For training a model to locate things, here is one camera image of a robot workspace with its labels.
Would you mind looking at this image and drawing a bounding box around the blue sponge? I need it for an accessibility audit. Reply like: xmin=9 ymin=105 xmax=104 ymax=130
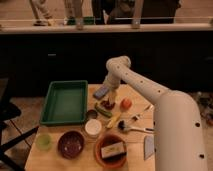
xmin=93 ymin=86 xmax=109 ymax=100

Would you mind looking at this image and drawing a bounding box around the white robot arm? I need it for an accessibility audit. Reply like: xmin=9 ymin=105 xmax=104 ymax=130
xmin=104 ymin=56 xmax=208 ymax=171

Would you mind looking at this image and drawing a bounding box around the purple bowl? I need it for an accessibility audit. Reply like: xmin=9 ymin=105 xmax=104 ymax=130
xmin=57 ymin=131 xmax=84 ymax=159

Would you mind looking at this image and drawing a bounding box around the orange bowl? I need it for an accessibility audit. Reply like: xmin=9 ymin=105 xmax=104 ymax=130
xmin=94 ymin=134 xmax=127 ymax=169

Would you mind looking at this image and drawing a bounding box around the brown pretzel toy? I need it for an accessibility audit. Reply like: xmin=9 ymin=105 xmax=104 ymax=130
xmin=101 ymin=100 xmax=115 ymax=110

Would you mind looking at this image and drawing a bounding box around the orange tomato toy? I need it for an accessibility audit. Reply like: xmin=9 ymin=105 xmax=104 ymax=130
xmin=120 ymin=98 xmax=132 ymax=111

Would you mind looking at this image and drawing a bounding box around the green cucumber toy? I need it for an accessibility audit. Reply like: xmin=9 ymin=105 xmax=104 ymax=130
xmin=94 ymin=103 xmax=112 ymax=118

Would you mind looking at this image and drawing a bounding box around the yellow banana toy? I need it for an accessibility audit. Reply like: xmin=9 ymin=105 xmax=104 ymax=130
xmin=106 ymin=113 xmax=121 ymax=129

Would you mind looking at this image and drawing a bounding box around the small dark metal cup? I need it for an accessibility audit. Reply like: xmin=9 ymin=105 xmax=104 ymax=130
xmin=86 ymin=109 xmax=98 ymax=120

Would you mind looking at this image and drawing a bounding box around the black bristle brush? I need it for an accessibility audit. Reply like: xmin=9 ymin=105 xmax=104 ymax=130
xmin=118 ymin=120 xmax=154 ymax=133

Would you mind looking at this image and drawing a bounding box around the white round container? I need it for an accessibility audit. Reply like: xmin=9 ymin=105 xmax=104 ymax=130
xmin=85 ymin=119 xmax=102 ymax=138

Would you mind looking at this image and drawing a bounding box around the green plastic tray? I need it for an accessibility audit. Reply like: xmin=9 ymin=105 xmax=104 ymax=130
xmin=40 ymin=80 xmax=88 ymax=126

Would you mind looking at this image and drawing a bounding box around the grey folded cloth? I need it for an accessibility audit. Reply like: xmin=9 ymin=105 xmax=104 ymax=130
xmin=144 ymin=136 xmax=154 ymax=160

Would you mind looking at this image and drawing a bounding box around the light green cup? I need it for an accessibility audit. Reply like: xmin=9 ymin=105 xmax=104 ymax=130
xmin=35 ymin=134 xmax=52 ymax=150

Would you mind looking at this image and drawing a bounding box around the black chair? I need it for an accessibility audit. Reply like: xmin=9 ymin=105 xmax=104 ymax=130
xmin=0 ymin=78 xmax=38 ymax=171

